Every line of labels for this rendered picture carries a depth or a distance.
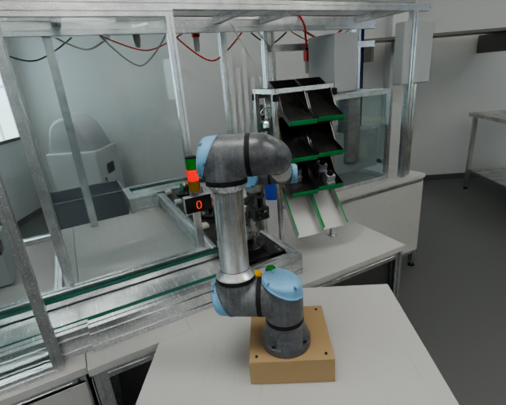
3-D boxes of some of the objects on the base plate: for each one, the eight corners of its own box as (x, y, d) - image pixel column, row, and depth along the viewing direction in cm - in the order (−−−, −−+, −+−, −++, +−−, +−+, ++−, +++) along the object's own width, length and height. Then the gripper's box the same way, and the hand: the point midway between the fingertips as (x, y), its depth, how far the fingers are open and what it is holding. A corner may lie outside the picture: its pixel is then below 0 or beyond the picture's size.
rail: (303, 272, 159) (302, 251, 155) (95, 351, 122) (87, 326, 118) (295, 267, 164) (295, 247, 160) (93, 341, 127) (86, 317, 123)
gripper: (250, 196, 139) (254, 243, 147) (270, 191, 143) (272, 238, 150) (241, 191, 146) (245, 236, 154) (259, 186, 150) (263, 231, 157)
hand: (255, 232), depth 154 cm, fingers closed
